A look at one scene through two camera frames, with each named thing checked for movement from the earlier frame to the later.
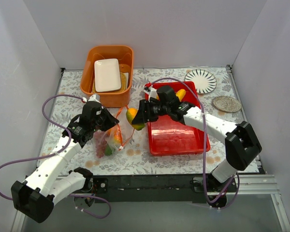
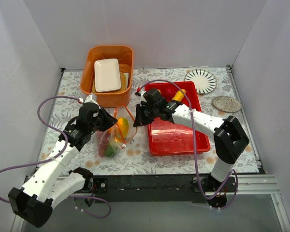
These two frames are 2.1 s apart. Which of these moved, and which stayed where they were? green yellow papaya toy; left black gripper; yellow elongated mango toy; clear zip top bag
Moved: green yellow papaya toy
Stayed: yellow elongated mango toy; clear zip top bag; left black gripper
